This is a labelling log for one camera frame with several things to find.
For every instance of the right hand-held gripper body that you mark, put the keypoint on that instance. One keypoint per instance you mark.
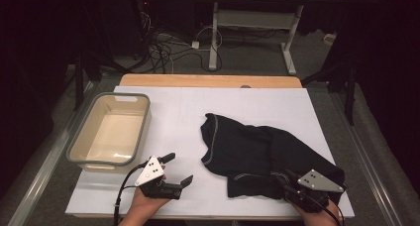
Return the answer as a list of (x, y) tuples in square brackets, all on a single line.
[(317, 183)]

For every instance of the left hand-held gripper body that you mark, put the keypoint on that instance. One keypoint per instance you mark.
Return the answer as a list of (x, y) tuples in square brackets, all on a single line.
[(150, 173)]

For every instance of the beige plastic basin grey rim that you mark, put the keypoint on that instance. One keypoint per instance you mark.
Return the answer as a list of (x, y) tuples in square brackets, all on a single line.
[(112, 136)]

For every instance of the dark knit vest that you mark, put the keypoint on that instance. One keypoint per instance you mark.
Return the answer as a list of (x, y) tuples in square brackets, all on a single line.
[(244, 146)]

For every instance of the person's left hand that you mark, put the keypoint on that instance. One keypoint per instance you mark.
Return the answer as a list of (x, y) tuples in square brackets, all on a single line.
[(143, 204)]

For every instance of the person's right hand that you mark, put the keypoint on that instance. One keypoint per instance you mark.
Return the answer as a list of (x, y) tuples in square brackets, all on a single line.
[(322, 217)]

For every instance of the white table sheet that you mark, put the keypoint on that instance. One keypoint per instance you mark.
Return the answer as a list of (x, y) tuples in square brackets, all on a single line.
[(178, 127)]

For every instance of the black stand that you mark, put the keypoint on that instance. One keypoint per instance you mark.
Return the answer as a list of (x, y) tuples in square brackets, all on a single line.
[(79, 80), (350, 97)]

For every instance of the white power adapter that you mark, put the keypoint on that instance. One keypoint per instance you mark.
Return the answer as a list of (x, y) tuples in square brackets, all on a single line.
[(195, 44)]

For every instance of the small pale box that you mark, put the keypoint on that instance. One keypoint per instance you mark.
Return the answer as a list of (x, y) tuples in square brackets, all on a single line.
[(329, 38)]

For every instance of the white-legged desk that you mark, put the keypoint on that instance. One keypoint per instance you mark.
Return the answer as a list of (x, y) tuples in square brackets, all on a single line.
[(254, 19)]

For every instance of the metal floor rail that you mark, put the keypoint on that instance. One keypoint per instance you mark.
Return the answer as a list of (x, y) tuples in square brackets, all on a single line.
[(46, 166), (369, 176)]

